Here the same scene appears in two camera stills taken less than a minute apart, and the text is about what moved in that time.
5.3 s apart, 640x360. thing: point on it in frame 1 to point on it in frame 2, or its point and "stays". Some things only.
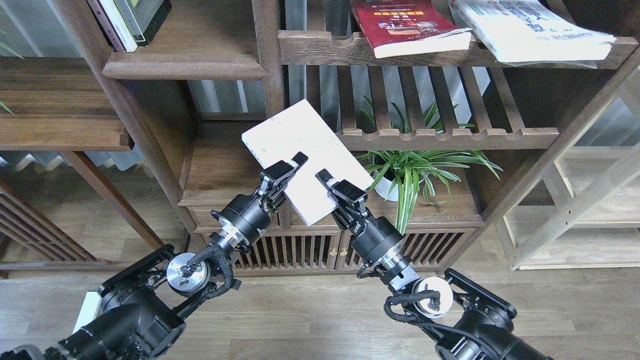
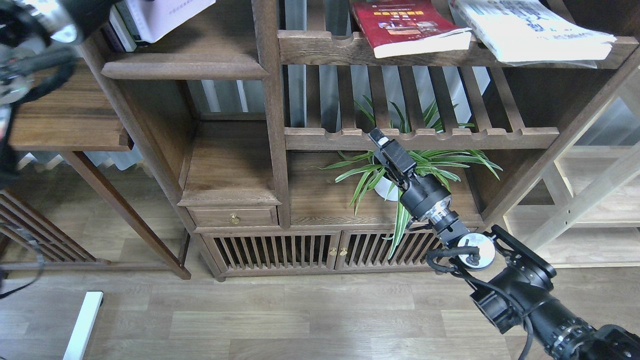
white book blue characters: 531,32 stays
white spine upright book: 120,25 stays
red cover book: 395,28 stays
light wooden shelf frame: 582,210 stays
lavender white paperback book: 300,129 to 154,19
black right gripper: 374,239 to 421,194
